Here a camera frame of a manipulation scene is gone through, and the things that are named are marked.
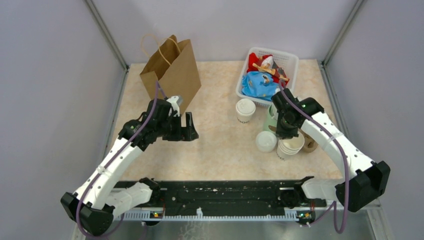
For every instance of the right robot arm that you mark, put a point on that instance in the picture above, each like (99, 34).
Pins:
(363, 179)

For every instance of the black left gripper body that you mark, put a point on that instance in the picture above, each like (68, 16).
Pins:
(171, 129)

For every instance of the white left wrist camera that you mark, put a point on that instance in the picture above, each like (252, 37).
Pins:
(175, 102)

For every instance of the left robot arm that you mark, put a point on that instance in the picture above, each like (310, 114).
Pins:
(93, 206)

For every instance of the green straw holder cup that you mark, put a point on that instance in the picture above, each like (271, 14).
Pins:
(270, 123)

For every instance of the brown paper bag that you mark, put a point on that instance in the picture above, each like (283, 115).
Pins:
(174, 67)

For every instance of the white plastic basket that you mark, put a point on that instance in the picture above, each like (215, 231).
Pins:
(288, 61)

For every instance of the blue snack packet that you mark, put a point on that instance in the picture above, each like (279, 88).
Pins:
(259, 85)

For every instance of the white cup lid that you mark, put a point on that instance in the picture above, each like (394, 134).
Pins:
(245, 107)

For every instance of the stack of white lids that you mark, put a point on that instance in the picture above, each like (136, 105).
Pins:
(266, 141)

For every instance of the red snack packet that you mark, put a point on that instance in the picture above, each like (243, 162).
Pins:
(266, 64)

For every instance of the stack of paper cups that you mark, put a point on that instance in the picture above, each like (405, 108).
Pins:
(287, 148)

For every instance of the brown cardboard cup carrier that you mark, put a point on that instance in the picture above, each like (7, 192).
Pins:
(310, 145)

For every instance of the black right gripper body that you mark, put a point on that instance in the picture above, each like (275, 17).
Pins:
(284, 129)

